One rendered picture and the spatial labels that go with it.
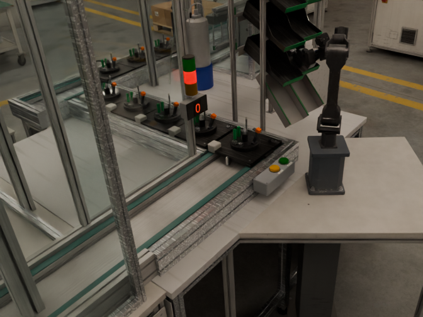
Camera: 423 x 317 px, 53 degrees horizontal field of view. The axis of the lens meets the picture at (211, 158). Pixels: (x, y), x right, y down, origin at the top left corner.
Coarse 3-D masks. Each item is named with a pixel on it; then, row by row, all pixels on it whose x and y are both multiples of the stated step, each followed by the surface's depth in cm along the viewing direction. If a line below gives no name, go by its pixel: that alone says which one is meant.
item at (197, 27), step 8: (192, 16) 257; (200, 16) 258; (192, 24) 256; (200, 24) 255; (192, 32) 258; (200, 32) 258; (208, 32) 264; (192, 40) 261; (200, 40) 260; (208, 40) 265; (192, 48) 264; (200, 48) 263; (208, 48) 267; (200, 56) 265; (208, 56) 269; (200, 64) 268; (208, 64) 271
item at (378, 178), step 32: (352, 160) 197; (384, 160) 195; (416, 160) 194; (288, 192) 179; (352, 192) 177; (384, 192) 175; (416, 192) 174; (256, 224) 164; (288, 224) 163; (320, 224) 162; (352, 224) 160; (384, 224) 159; (416, 224) 158
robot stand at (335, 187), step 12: (312, 144) 172; (312, 156) 167; (324, 156) 166; (336, 156) 166; (348, 156) 166; (312, 168) 173; (324, 168) 170; (336, 168) 170; (312, 180) 176; (324, 180) 173; (336, 180) 173; (312, 192) 176; (324, 192) 176; (336, 192) 175
